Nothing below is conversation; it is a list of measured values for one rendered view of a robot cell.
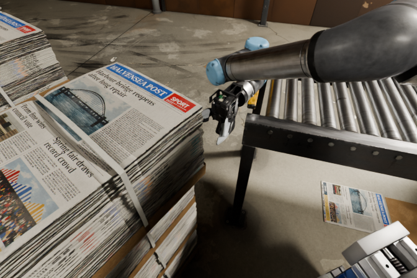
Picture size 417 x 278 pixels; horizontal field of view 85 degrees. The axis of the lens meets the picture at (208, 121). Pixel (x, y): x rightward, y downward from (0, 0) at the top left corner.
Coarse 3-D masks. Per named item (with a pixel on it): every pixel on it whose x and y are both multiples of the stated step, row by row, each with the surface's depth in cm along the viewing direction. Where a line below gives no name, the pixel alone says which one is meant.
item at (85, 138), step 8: (40, 96) 45; (48, 104) 43; (56, 112) 41; (64, 120) 39; (72, 128) 38; (80, 128) 38; (80, 136) 37; (88, 136) 37; (88, 144) 36; (96, 144) 36; (96, 152) 35; (104, 152) 35; (104, 160) 34; (112, 160) 34; (112, 168) 33; (120, 168) 33
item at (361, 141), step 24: (264, 120) 78; (288, 120) 78; (264, 144) 83; (288, 144) 80; (312, 144) 76; (336, 144) 74; (360, 144) 71; (384, 144) 71; (408, 144) 71; (360, 168) 78; (384, 168) 75; (408, 168) 72
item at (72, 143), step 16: (48, 96) 46; (32, 112) 42; (48, 112) 42; (64, 112) 43; (80, 112) 43; (48, 128) 40; (64, 128) 40; (96, 128) 40; (64, 144) 37; (80, 144) 37; (112, 144) 37; (80, 160) 35; (96, 160) 35; (128, 160) 35; (96, 176) 33; (112, 176) 33; (128, 176) 36; (112, 192) 34; (144, 192) 41; (128, 208) 39; (144, 208) 43; (128, 224) 41
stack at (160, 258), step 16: (192, 192) 72; (176, 208) 66; (192, 208) 79; (160, 224) 62; (192, 224) 87; (144, 240) 59; (176, 240) 79; (192, 240) 96; (128, 256) 55; (144, 256) 63; (160, 256) 71; (176, 256) 88; (192, 256) 108; (112, 272) 52; (128, 272) 58; (144, 272) 66; (160, 272) 80; (176, 272) 98
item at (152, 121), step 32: (64, 96) 46; (96, 96) 46; (128, 96) 46; (160, 96) 45; (128, 128) 39; (160, 128) 39; (192, 128) 45; (160, 160) 41; (192, 160) 49; (160, 192) 45
